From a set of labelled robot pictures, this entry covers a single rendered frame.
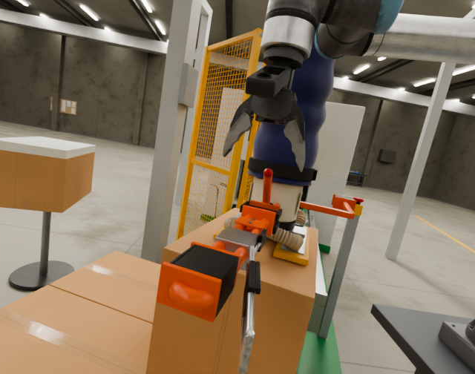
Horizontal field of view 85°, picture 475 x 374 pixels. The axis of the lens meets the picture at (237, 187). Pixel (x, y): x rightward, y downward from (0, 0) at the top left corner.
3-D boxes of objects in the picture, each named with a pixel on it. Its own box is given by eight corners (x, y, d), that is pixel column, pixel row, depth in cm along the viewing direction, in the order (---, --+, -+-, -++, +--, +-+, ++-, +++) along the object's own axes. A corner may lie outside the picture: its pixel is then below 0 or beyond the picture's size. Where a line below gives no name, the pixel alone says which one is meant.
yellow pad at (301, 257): (285, 226, 107) (287, 214, 107) (309, 232, 105) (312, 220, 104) (272, 257, 75) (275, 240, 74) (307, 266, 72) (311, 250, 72)
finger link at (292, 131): (316, 164, 50) (296, 121, 51) (316, 165, 45) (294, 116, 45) (300, 171, 51) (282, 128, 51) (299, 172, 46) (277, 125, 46)
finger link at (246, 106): (243, 140, 50) (276, 107, 47) (240, 139, 48) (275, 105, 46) (227, 122, 50) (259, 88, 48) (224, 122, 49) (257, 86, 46)
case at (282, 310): (220, 282, 133) (234, 207, 126) (298, 309, 121) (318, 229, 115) (145, 374, 76) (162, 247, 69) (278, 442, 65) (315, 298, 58)
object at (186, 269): (188, 271, 39) (193, 240, 38) (234, 286, 37) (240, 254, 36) (155, 302, 31) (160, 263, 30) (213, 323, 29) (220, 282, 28)
